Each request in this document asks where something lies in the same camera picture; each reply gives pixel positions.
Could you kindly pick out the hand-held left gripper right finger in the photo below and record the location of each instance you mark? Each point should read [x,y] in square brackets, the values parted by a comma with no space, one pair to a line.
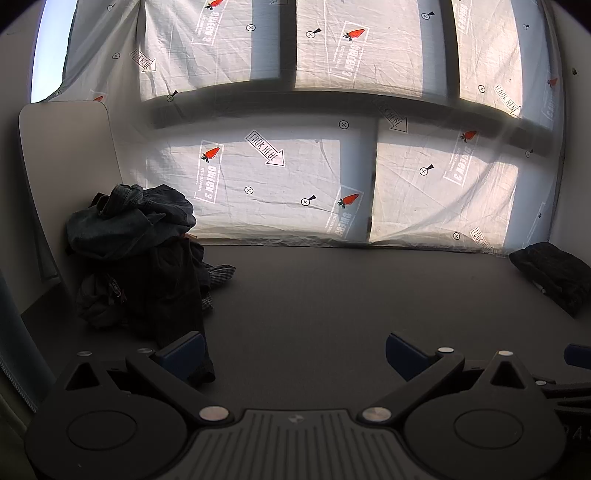
[401,356]

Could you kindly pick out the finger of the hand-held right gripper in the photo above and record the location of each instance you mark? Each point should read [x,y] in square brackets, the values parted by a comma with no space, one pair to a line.
[579,355]
[565,390]

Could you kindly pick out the folded dark cloth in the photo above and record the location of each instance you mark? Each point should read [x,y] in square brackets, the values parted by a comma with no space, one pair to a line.
[549,270]

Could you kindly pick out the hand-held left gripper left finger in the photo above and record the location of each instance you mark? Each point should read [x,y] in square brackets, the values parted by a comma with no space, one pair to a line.
[182,356]

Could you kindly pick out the bright window pane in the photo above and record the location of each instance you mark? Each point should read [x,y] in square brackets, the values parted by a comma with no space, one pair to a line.
[48,46]

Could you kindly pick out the dark grey knit sweater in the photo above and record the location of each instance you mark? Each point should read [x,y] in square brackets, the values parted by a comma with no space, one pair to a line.
[157,286]

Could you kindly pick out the white board panel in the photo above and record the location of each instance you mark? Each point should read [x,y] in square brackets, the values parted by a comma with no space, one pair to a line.
[64,152]

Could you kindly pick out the blue plaid shirt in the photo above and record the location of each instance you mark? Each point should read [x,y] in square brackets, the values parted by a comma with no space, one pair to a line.
[218,273]

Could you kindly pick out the white printed plastic sheet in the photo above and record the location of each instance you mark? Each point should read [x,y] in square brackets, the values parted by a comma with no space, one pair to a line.
[286,184]

